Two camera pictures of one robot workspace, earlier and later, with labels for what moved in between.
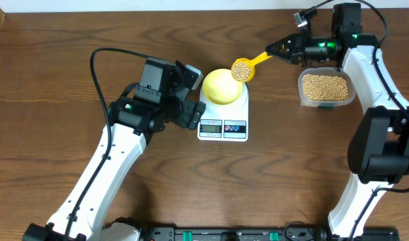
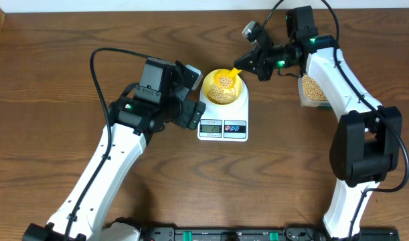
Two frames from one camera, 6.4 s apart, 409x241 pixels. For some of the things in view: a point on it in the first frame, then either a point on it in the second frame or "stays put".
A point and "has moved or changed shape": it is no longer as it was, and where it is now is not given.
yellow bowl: (220, 87) stays put
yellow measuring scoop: (243, 69) has moved or changed shape
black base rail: (258, 233) stays put
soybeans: (241, 71) to (225, 82)
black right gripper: (295, 43) to (258, 66)
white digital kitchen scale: (225, 123) stays put
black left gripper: (191, 114) stays put
